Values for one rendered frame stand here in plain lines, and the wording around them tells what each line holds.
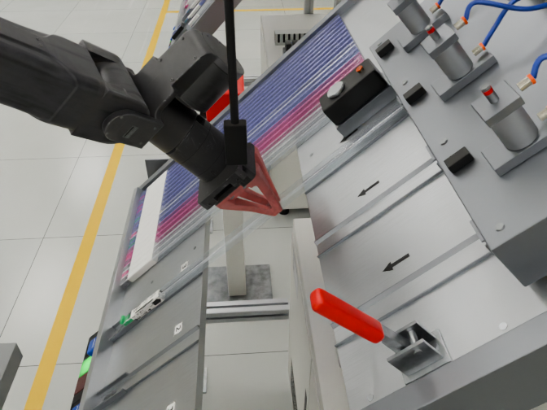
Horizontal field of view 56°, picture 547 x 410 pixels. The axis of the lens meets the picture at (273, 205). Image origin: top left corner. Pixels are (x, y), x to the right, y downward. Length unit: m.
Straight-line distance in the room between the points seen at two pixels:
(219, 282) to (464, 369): 1.53
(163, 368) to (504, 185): 0.45
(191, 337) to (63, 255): 1.51
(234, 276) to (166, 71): 1.27
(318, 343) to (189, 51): 0.56
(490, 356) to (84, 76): 0.37
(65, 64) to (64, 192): 2.01
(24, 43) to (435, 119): 0.32
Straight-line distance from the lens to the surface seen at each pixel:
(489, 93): 0.34
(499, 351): 0.36
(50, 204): 2.40
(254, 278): 1.85
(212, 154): 0.56
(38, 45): 0.45
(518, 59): 0.45
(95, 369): 0.77
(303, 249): 1.06
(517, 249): 0.34
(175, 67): 0.51
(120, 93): 0.48
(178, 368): 0.62
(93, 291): 1.93
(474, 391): 0.37
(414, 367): 0.39
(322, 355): 0.89
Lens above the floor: 1.33
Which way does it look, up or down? 37 degrees down
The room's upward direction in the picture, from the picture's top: straight up
